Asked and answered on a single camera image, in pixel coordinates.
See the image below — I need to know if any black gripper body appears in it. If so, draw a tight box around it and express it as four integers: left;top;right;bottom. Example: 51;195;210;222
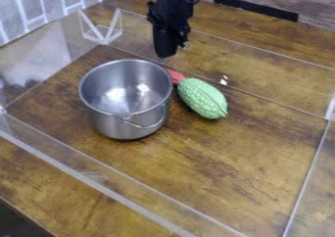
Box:
147;0;197;30

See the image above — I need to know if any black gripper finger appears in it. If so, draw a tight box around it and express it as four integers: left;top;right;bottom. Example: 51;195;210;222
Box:
178;29;190;49
154;25;178;58

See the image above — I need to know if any pink spoon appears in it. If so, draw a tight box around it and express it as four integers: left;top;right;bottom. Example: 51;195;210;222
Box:
167;70;186;85

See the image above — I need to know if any stainless steel pot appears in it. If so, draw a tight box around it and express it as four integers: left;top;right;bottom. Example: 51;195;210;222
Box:
79;59;173;140

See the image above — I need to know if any green bitter gourd toy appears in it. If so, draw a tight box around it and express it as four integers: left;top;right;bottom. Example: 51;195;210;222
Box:
178;78;229;119

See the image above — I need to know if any clear acrylic corner bracket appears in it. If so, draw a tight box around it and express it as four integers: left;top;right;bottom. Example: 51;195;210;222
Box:
78;10;123;45

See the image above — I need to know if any black wall strip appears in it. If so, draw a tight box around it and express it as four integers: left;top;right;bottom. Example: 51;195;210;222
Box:
214;0;299;23

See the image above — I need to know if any clear acrylic enclosure wall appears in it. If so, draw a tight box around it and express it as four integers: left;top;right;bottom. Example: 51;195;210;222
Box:
0;9;335;237

